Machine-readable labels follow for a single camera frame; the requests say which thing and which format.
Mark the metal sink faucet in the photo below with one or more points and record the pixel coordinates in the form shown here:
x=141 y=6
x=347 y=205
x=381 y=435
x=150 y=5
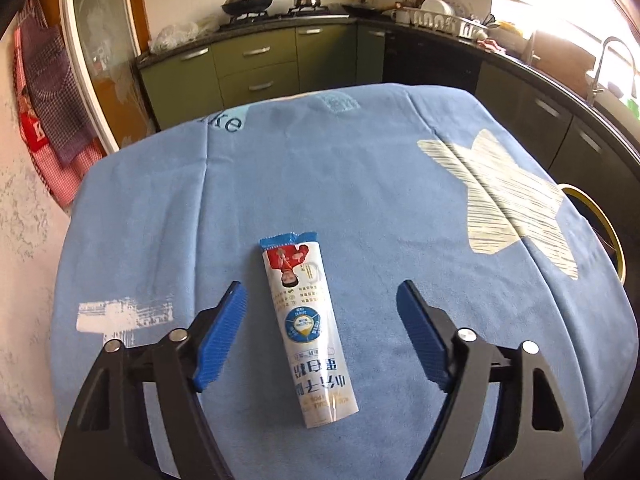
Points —
x=597 y=70

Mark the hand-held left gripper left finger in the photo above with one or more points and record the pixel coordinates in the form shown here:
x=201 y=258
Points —
x=220 y=340

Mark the yellow-rimmed bin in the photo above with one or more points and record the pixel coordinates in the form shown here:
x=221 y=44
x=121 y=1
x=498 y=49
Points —
x=602 y=230

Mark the gas stove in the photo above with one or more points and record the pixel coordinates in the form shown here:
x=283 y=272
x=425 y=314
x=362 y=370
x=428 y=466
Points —
x=280 y=14

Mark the dish rack with dishes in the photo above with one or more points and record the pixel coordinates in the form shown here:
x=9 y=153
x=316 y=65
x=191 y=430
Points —
x=445 y=20

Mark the white mug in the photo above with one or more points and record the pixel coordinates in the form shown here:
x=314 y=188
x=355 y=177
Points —
x=397 y=16

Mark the white sachet with red picture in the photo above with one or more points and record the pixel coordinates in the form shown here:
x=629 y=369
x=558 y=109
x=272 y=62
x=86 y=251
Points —
x=305 y=340

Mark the glass door wooden frame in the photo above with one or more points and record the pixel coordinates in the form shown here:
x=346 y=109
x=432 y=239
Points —
x=100 y=60

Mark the clear plastic bags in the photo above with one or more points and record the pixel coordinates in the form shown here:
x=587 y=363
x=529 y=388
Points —
x=180 y=35

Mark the red cloth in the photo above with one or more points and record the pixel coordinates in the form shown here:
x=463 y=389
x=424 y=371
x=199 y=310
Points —
x=490 y=45

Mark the dark kettle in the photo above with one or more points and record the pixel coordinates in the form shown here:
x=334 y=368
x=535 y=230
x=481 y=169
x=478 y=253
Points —
x=306 y=0

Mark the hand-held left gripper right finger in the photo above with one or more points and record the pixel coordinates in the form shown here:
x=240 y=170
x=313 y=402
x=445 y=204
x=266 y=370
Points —
x=425 y=340

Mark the blue printed blanket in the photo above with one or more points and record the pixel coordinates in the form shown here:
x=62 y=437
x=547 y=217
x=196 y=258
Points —
x=375 y=185

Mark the black wok with lid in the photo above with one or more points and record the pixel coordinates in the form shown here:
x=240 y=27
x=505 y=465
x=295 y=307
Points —
x=247 y=2

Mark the purple checkered apron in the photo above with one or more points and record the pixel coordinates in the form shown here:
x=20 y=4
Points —
x=55 y=90

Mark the red checkered apron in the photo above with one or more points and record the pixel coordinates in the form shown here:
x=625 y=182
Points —
x=65 y=180

